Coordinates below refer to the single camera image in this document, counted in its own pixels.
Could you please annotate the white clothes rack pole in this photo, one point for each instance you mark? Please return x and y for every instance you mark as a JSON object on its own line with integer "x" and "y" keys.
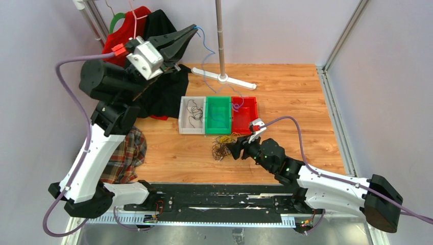
{"x": 93, "y": 17}

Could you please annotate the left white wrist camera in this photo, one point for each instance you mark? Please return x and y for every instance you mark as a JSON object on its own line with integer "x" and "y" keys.
{"x": 145, "y": 58}

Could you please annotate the white plastic bin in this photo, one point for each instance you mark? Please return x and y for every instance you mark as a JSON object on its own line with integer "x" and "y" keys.
{"x": 192, "y": 115}

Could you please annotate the black shirt on hanger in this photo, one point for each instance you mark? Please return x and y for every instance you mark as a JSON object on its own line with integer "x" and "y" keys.
{"x": 162, "y": 99}

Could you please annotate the red plastic bin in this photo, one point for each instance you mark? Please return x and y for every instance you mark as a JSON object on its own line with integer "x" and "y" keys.
{"x": 244, "y": 114}

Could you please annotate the plaid flannel shirt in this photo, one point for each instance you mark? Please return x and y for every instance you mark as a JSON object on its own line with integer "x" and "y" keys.
{"x": 130, "y": 154}

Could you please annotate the red shirt on hanger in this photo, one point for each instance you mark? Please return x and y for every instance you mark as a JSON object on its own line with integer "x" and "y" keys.
{"x": 118, "y": 37}

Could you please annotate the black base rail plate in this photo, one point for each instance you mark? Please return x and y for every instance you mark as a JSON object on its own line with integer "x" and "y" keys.
{"x": 223, "y": 204}

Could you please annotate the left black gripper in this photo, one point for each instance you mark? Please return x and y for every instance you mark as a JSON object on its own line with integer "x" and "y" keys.
{"x": 172, "y": 46}

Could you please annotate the aluminium corner frame post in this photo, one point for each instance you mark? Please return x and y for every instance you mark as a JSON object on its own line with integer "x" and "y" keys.
{"x": 356, "y": 15}

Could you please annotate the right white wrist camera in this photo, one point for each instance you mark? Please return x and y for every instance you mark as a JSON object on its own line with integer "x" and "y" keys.
{"x": 257, "y": 127}

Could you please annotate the pink clothes hanger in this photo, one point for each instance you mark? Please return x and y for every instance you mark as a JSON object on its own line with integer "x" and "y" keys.
{"x": 136, "y": 18}

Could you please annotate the green clothes hanger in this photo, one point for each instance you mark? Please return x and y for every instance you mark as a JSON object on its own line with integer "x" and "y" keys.
{"x": 114, "y": 21}

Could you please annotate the white stand with pole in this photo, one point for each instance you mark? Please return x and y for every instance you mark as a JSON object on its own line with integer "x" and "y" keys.
{"x": 222, "y": 77}

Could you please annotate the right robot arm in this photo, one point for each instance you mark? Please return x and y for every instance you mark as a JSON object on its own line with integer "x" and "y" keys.
{"x": 373, "y": 198}

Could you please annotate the green plastic bin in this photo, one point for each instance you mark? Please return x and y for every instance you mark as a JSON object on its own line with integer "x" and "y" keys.
{"x": 218, "y": 115}

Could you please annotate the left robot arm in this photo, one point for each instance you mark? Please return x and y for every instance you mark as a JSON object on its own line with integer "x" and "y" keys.
{"x": 116, "y": 80}

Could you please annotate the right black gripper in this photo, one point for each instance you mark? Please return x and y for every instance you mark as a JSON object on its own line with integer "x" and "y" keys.
{"x": 242, "y": 143}

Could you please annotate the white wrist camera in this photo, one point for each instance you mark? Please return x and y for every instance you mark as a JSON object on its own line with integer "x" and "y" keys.
{"x": 145, "y": 58}
{"x": 257, "y": 127}

